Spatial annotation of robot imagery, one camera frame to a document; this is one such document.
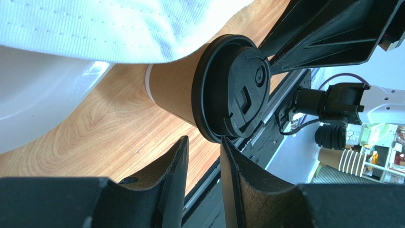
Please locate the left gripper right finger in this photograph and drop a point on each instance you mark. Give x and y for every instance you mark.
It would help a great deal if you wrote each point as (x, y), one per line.
(254, 198)

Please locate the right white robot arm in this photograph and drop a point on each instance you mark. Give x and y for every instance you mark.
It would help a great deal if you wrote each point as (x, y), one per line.
(341, 103)

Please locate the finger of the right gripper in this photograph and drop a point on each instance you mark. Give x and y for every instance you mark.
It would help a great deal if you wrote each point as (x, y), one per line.
(327, 33)

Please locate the white plastic basket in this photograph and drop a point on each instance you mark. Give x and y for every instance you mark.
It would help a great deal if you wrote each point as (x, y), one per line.
(38, 91)

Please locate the brown paper coffee cup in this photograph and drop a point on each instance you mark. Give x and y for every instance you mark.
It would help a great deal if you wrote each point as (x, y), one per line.
(169, 85)

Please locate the stack of black lids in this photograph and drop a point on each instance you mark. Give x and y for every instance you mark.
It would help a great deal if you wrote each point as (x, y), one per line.
(331, 136)

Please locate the stack of paper cups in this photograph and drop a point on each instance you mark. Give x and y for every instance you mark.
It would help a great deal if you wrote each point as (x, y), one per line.
(346, 161)

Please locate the white bucket hat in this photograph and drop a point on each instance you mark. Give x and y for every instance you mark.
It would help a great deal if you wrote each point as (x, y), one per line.
(118, 31)

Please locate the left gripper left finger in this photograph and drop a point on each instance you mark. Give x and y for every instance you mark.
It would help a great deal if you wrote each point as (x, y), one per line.
(153, 197)

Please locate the black cup lid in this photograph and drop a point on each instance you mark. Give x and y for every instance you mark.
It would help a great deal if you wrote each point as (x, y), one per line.
(230, 88)

